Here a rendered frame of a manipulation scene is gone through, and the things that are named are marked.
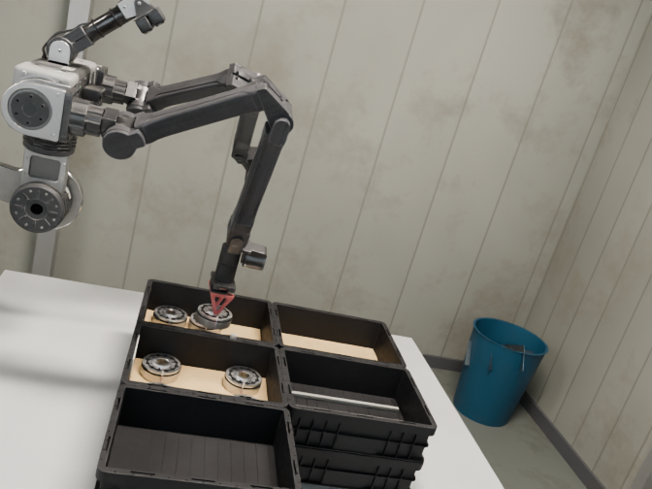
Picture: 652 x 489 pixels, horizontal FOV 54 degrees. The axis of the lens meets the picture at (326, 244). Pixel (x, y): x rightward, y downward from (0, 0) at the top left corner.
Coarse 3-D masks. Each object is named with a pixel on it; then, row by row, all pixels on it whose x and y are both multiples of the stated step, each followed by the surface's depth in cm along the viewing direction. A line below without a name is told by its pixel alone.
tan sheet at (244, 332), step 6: (150, 312) 202; (150, 318) 199; (186, 324) 201; (222, 330) 204; (228, 330) 205; (234, 330) 206; (240, 330) 207; (246, 330) 209; (252, 330) 210; (258, 330) 211; (240, 336) 204; (246, 336) 205; (252, 336) 206; (258, 336) 207
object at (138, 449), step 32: (128, 416) 148; (160, 416) 149; (192, 416) 150; (224, 416) 152; (256, 416) 153; (128, 448) 141; (160, 448) 144; (192, 448) 147; (224, 448) 150; (256, 448) 153; (224, 480) 140; (256, 480) 143; (288, 480) 135
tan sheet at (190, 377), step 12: (132, 372) 169; (180, 372) 175; (192, 372) 177; (204, 372) 178; (216, 372) 180; (168, 384) 168; (180, 384) 170; (192, 384) 171; (204, 384) 173; (216, 384) 174; (264, 384) 181; (252, 396) 174; (264, 396) 175
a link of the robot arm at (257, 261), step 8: (232, 240) 172; (240, 240) 173; (248, 240) 181; (232, 248) 174; (240, 248) 175; (248, 248) 178; (256, 248) 180; (264, 248) 181; (248, 256) 179; (256, 256) 180; (264, 256) 180; (248, 264) 180; (256, 264) 180; (264, 264) 181
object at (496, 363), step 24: (480, 336) 352; (504, 336) 382; (528, 336) 375; (480, 360) 352; (504, 360) 345; (528, 360) 345; (480, 384) 355; (504, 384) 350; (528, 384) 362; (480, 408) 358; (504, 408) 357
